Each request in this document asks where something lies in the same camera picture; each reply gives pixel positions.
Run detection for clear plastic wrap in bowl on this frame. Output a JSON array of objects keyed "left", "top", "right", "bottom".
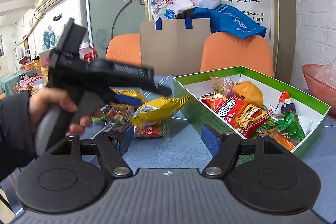
[{"left": 315, "top": 57, "right": 336, "bottom": 89}]

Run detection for green open cardboard box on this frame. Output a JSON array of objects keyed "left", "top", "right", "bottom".
[{"left": 173, "top": 66, "right": 330, "bottom": 157}]

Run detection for clear wrapped pastry snack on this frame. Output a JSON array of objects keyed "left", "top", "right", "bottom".
[{"left": 104, "top": 104, "right": 134, "bottom": 132}]

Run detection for blue plastic bag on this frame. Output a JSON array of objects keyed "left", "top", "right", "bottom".
[{"left": 192, "top": 4, "right": 266, "bottom": 39}]

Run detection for red chips bag with mouth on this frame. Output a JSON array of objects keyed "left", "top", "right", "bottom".
[{"left": 214, "top": 95, "right": 273, "bottom": 139}]

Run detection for green wrapped candy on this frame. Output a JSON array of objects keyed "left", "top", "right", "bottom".
[{"left": 259, "top": 113, "right": 306, "bottom": 141}]

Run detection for small red white packet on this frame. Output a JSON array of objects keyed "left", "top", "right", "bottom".
[{"left": 274, "top": 90, "right": 296, "bottom": 118}]

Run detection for dark sleeve forearm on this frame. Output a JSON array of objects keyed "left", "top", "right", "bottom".
[{"left": 0, "top": 92, "right": 37, "bottom": 180}]

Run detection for yellow snack bag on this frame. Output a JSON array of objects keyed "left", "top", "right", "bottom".
[{"left": 130, "top": 94, "right": 190, "bottom": 128}]

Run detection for brown paper bag blue handles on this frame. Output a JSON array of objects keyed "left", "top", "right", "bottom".
[{"left": 139, "top": 17, "right": 210, "bottom": 76}]

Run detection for person's left hand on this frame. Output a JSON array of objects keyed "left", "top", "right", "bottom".
[{"left": 29, "top": 88, "right": 96, "bottom": 135}]

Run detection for pink-striped clear snack bag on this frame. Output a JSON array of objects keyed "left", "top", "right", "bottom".
[{"left": 211, "top": 77, "right": 236, "bottom": 98}]

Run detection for white poster with calligraphy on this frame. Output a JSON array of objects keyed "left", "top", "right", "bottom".
[{"left": 145, "top": 0, "right": 278, "bottom": 51}]

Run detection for red spicy snack bag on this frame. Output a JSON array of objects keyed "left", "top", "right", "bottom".
[{"left": 199, "top": 92, "right": 227, "bottom": 110}]

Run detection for red dates snack packet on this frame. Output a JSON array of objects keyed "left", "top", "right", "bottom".
[{"left": 134, "top": 125, "right": 165, "bottom": 138}]

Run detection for orange chair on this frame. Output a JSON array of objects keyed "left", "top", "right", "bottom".
[
  {"left": 200, "top": 32, "right": 274, "bottom": 77},
  {"left": 106, "top": 34, "right": 142, "bottom": 65}
]

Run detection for orange snack packet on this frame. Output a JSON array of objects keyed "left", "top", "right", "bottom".
[{"left": 232, "top": 81, "right": 264, "bottom": 108}]

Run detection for left orange chair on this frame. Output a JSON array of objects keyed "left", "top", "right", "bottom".
[{"left": 106, "top": 34, "right": 142, "bottom": 65}]

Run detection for yellow corn packet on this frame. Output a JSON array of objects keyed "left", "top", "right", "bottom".
[{"left": 111, "top": 89, "right": 147, "bottom": 105}]

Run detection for small green candy packet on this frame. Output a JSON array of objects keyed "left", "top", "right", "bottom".
[{"left": 91, "top": 105, "right": 110, "bottom": 122}]

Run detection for white drink bottle red label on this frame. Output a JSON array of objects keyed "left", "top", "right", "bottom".
[{"left": 79, "top": 42, "right": 94, "bottom": 62}]

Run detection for right orange chair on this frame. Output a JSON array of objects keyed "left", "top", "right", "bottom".
[{"left": 200, "top": 32, "right": 274, "bottom": 77}]

